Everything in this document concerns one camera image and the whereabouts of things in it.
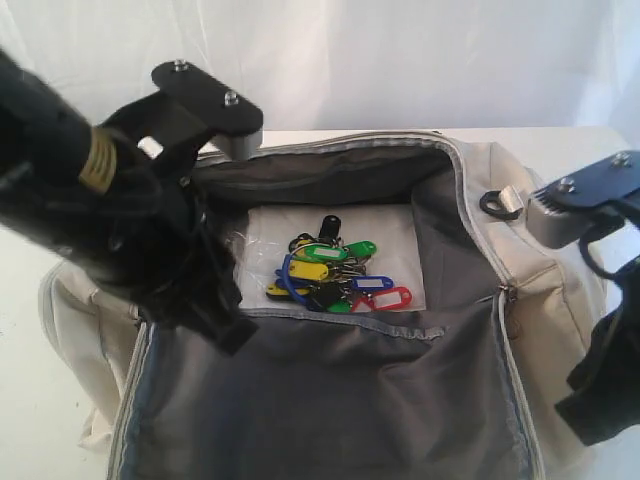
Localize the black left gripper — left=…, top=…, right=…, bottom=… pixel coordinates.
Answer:
left=1, top=55, right=258, bottom=355

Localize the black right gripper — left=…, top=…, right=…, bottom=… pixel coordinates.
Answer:
left=554, top=209, right=640, bottom=447

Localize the bunch of colourful key tags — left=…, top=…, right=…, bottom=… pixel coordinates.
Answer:
left=264, top=208, right=424, bottom=314

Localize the beige duffel bag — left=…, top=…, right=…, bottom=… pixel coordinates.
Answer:
left=39, top=132, right=606, bottom=479

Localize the clear plastic sheet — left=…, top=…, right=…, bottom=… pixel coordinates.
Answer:
left=226, top=205, right=426, bottom=313

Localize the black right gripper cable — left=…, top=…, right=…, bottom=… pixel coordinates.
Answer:
left=578, top=219, right=631, bottom=281

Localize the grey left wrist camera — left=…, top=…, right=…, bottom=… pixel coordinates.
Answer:
left=151, top=59, right=264, bottom=161

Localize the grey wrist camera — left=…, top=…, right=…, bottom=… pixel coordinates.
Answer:
left=525, top=150, right=639, bottom=249
left=151, top=59, right=264, bottom=161

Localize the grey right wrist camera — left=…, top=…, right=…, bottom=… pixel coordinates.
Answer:
left=525, top=150, right=639, bottom=249

